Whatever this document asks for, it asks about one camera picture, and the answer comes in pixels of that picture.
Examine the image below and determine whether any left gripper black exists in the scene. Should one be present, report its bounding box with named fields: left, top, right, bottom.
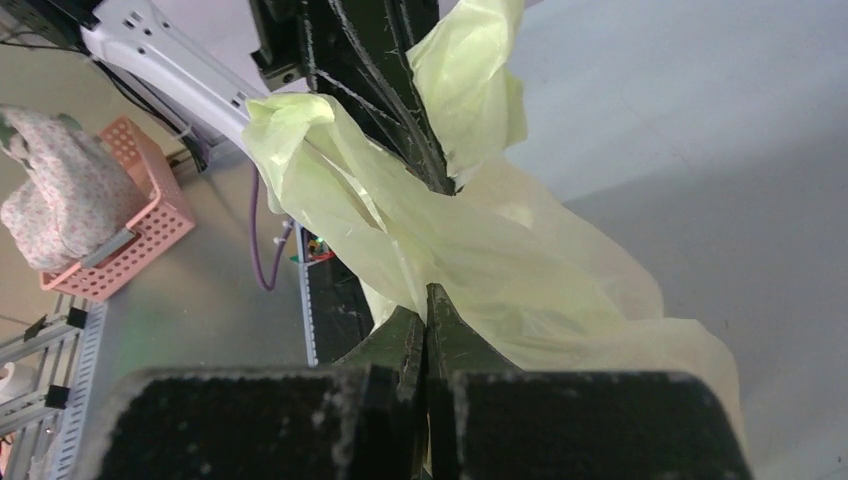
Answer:
left=249, top=0, right=456, bottom=195

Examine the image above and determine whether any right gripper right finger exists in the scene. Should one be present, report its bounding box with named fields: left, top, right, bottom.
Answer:
left=425, top=284, right=752, bottom=479

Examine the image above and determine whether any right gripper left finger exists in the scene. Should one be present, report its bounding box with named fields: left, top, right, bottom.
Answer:
left=72, top=308, right=426, bottom=479

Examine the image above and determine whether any pale green plastic bag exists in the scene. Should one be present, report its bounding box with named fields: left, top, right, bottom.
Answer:
left=243, top=1, right=745, bottom=438

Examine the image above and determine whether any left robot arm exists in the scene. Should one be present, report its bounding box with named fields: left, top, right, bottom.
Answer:
left=1, top=1, right=455, bottom=195

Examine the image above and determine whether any pink plastic basket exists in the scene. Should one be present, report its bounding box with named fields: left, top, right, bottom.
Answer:
left=39, top=117, right=195, bottom=302

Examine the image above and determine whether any floral fabric bundle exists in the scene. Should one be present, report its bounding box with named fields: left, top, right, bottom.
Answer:
left=1, top=105, right=148, bottom=273

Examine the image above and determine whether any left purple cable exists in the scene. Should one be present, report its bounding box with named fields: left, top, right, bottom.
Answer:
left=248, top=165, right=296, bottom=293

